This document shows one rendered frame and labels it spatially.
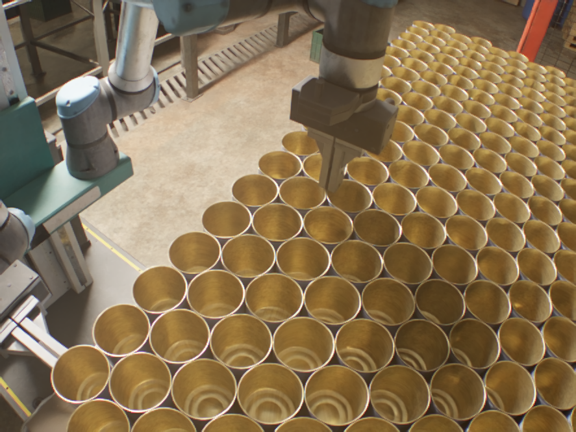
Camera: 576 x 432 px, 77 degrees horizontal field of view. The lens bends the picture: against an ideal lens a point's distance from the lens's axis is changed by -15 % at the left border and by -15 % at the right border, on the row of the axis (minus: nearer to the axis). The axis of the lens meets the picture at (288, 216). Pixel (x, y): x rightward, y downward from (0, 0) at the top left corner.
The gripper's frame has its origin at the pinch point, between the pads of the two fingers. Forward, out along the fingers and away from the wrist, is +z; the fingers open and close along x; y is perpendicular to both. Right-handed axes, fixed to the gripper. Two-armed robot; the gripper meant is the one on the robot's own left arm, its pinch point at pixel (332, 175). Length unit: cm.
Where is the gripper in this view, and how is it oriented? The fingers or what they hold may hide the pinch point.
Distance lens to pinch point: 62.1
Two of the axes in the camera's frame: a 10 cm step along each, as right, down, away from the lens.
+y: 5.1, -6.0, 6.1
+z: -0.7, 6.8, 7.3
